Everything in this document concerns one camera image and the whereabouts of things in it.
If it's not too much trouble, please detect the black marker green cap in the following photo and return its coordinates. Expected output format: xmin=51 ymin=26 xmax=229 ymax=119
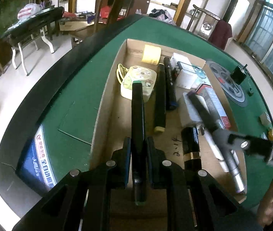
xmin=131 ymin=83 xmax=146 ymax=206

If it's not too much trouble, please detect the black marker purple cap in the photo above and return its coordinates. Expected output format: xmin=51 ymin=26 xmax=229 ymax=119
xmin=188 ymin=91 xmax=246 ymax=193

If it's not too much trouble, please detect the silver red 502 glue box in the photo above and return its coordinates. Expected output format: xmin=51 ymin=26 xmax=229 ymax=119
xmin=196 ymin=84 xmax=231 ymax=129

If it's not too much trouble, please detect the black box gold band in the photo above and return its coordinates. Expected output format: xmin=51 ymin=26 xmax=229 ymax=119
xmin=181 ymin=127 xmax=201 ymax=166

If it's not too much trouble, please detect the white square power adapter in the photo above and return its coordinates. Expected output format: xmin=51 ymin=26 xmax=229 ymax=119
xmin=179 ymin=92 xmax=229 ymax=173

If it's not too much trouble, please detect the tall black box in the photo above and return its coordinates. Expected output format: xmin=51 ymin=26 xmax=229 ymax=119
xmin=154 ymin=64 xmax=166 ymax=133

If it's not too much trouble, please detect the cardboard tray box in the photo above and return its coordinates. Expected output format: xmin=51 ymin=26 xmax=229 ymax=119
xmin=89 ymin=38 xmax=248 ymax=204

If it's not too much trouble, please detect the round grey control panel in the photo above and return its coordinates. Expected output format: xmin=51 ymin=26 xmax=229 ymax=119
xmin=206 ymin=60 xmax=248 ymax=107

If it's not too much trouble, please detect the blue white flat package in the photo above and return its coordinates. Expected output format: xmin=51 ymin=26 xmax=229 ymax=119
xmin=16 ymin=125 xmax=57 ymax=196

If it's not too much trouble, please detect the cream round-print device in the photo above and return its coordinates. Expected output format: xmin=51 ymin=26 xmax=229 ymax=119
xmin=116 ymin=64 xmax=157 ymax=102

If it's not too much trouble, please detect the black cylindrical motor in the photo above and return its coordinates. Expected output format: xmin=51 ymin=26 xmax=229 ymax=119
xmin=230 ymin=64 xmax=248 ymax=85

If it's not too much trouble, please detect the white blue medicine box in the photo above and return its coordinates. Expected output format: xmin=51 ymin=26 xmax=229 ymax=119
xmin=170 ymin=53 xmax=197 ymax=89

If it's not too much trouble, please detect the teal cartoon tissue pack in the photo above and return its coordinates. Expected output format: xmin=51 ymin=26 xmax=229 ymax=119
xmin=191 ymin=65 xmax=211 ymax=90

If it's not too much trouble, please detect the maroon cloth on chair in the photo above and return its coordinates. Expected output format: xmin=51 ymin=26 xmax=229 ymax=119
xmin=208 ymin=20 xmax=232 ymax=50

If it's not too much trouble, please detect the wooden chair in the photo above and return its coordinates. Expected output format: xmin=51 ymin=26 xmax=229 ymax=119
xmin=68 ymin=0 xmax=143 ymax=49
xmin=186 ymin=4 xmax=221 ymax=40

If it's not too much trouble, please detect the pile of clothes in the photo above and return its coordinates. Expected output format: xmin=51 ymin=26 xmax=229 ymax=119
xmin=148 ymin=9 xmax=175 ymax=25

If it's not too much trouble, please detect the black folding table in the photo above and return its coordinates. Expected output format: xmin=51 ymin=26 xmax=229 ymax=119
xmin=2 ymin=6 xmax=65 ymax=76

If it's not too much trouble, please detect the white plastic bag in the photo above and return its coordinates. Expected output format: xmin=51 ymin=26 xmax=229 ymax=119
xmin=17 ymin=4 xmax=43 ymax=21

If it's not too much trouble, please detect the window with wooden frame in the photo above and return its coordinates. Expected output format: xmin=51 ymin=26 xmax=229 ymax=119
xmin=236 ymin=0 xmax=273 ymax=84

